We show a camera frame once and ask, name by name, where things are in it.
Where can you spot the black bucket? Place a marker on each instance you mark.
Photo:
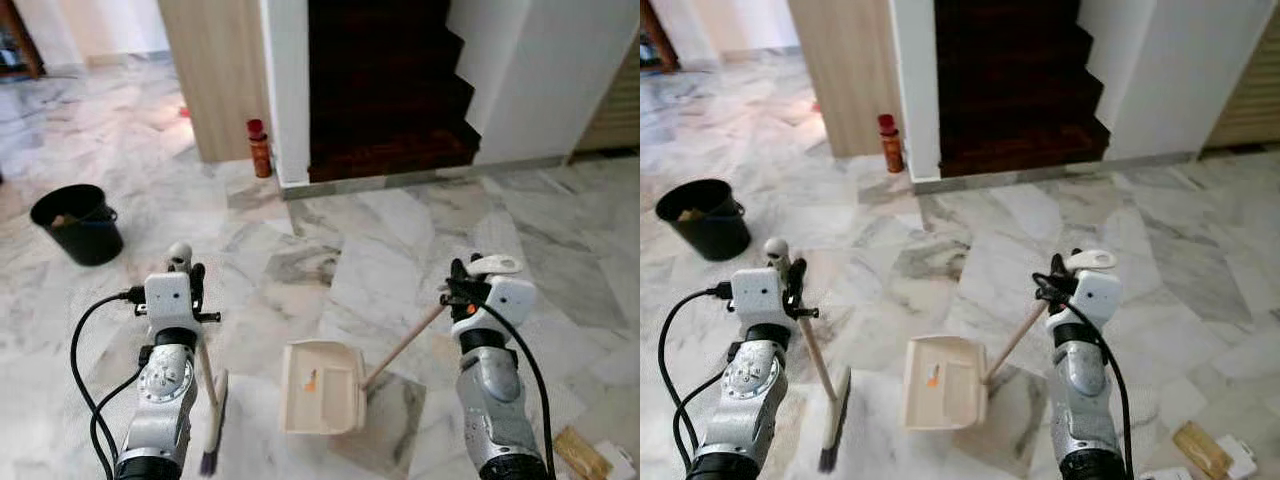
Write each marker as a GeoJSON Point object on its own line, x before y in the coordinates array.
{"type": "Point", "coordinates": [712, 230]}
{"type": "Point", "coordinates": [85, 235]}

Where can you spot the dark wooden staircase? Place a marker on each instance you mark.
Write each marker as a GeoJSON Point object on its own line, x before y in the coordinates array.
{"type": "Point", "coordinates": [1010, 85]}
{"type": "Point", "coordinates": [385, 90]}

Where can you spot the beige louvered door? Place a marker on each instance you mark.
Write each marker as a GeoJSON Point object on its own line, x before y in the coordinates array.
{"type": "Point", "coordinates": [615, 110]}
{"type": "Point", "coordinates": [1250, 90]}

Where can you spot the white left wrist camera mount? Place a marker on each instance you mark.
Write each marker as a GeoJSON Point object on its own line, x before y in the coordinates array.
{"type": "Point", "coordinates": [758, 295]}
{"type": "Point", "coordinates": [168, 300]}

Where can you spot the beige dustpan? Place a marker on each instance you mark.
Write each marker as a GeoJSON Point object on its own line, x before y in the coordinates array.
{"type": "Point", "coordinates": [945, 385]}
{"type": "Point", "coordinates": [320, 390]}

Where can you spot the white printed box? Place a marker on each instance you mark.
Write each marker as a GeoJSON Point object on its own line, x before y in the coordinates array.
{"type": "Point", "coordinates": [620, 462]}
{"type": "Point", "coordinates": [1242, 458]}

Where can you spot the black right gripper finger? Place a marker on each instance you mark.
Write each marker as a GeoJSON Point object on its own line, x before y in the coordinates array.
{"type": "Point", "coordinates": [458, 278]}
{"type": "Point", "coordinates": [1047, 272]}

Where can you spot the light wooden wall panel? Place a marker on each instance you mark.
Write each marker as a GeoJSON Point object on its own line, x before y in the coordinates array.
{"type": "Point", "coordinates": [845, 65]}
{"type": "Point", "coordinates": [215, 70]}

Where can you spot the orange bottle red cap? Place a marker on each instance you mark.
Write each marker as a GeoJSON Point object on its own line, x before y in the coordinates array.
{"type": "Point", "coordinates": [260, 155]}
{"type": "Point", "coordinates": [891, 150]}

